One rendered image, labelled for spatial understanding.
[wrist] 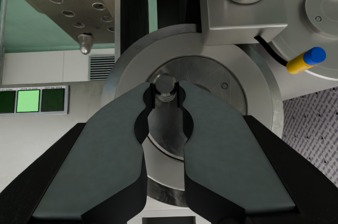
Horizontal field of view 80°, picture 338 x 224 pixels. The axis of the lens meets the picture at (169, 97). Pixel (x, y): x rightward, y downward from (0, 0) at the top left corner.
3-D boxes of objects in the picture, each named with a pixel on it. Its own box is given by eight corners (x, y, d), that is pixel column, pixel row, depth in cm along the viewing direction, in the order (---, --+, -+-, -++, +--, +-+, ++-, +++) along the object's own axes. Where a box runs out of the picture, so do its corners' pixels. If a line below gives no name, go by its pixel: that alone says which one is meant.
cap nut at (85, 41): (90, 33, 49) (89, 51, 48) (95, 40, 53) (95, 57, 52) (75, 34, 49) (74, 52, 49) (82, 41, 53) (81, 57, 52)
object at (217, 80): (218, 182, 13) (120, 129, 14) (212, 175, 15) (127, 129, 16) (263, 83, 14) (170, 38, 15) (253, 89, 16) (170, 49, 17)
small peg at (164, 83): (180, 77, 12) (171, 99, 12) (179, 87, 15) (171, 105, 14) (158, 69, 12) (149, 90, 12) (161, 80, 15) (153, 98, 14)
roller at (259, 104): (299, 73, 15) (231, 224, 13) (219, 108, 40) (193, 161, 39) (159, 7, 16) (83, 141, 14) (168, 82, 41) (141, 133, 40)
